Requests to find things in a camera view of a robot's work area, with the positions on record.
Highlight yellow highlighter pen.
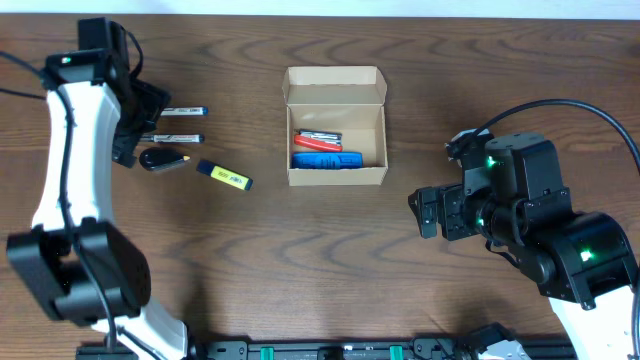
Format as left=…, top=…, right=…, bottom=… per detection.
left=196, top=160, right=253, bottom=191

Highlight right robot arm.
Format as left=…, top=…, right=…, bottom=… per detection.
left=408, top=131, right=639, bottom=359

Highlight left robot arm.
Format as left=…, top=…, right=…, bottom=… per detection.
left=7, top=18, right=190, bottom=359

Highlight blue whiteboard marker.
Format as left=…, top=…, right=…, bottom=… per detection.
left=161, top=107, right=208, bottom=117

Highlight brown cardboard box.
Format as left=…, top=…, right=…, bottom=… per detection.
left=282, top=66, right=389, bottom=186

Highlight blue plastic case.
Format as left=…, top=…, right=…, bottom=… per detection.
left=291, top=152, right=363, bottom=170

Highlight red and black stapler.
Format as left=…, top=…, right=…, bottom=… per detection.
left=293, top=130, right=343, bottom=152

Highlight black whiteboard marker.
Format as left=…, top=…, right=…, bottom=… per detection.
left=140, top=134, right=205, bottom=143

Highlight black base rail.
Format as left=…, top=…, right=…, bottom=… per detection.
left=75, top=337, right=576, bottom=360

